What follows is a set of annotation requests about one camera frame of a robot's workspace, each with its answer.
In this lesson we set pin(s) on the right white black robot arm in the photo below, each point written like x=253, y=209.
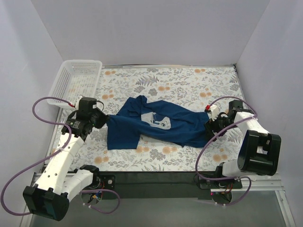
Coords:
x=259, y=152

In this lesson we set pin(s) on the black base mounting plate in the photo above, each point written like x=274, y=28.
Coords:
x=159, y=185

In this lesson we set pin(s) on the floral patterned table mat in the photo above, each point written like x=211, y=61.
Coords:
x=191, y=88

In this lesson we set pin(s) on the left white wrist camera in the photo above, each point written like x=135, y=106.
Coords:
x=75, y=105

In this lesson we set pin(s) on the white plastic mesh basket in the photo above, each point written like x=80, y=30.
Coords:
x=75, y=78

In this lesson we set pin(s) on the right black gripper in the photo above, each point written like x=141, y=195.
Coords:
x=210, y=127

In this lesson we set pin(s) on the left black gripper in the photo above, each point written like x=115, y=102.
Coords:
x=101, y=118

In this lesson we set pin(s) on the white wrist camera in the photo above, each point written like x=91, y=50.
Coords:
x=75, y=105
x=213, y=110

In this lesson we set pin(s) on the aluminium frame rail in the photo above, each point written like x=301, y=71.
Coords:
x=259, y=183

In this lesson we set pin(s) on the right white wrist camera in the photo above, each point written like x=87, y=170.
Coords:
x=213, y=110

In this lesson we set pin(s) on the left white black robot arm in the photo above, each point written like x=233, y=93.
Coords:
x=51, y=194

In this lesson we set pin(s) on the blue printed t shirt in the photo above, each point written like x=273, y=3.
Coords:
x=159, y=120

